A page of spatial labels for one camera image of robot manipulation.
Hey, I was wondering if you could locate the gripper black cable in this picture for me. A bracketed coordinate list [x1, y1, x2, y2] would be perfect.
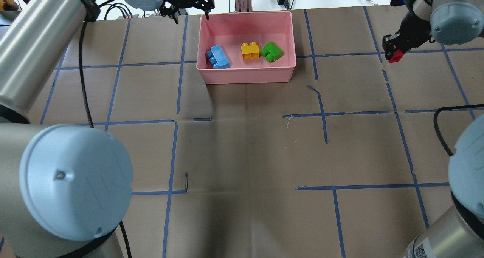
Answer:
[433, 104, 484, 157]
[78, 20, 133, 258]

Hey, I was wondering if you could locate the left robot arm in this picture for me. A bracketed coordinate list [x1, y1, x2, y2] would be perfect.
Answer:
[1, 0, 214, 258]

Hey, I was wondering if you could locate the red toy block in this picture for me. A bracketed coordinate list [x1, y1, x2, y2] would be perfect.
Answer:
[388, 49, 405, 63]

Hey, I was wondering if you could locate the green toy block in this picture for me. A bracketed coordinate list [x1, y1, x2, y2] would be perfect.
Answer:
[260, 41, 283, 62]

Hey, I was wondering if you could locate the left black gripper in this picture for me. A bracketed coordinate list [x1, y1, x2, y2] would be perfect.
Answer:
[159, 0, 215, 24]

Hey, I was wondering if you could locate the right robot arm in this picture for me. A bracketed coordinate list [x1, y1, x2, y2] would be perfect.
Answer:
[382, 0, 484, 258]

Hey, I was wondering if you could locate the blue toy block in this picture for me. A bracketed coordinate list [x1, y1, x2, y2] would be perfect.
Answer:
[206, 45, 231, 69]

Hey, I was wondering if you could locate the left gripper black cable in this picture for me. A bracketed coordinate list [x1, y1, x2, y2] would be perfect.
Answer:
[78, 20, 133, 258]

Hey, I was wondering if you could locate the yellow toy block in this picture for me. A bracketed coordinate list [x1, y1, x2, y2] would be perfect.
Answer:
[240, 42, 261, 60]

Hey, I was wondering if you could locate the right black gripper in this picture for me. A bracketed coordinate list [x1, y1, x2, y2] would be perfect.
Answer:
[382, 0, 431, 61]

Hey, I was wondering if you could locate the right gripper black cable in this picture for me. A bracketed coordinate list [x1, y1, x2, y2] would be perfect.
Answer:
[433, 104, 484, 157]

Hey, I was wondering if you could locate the pink plastic box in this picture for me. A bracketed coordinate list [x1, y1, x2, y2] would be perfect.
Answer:
[196, 11, 297, 85]

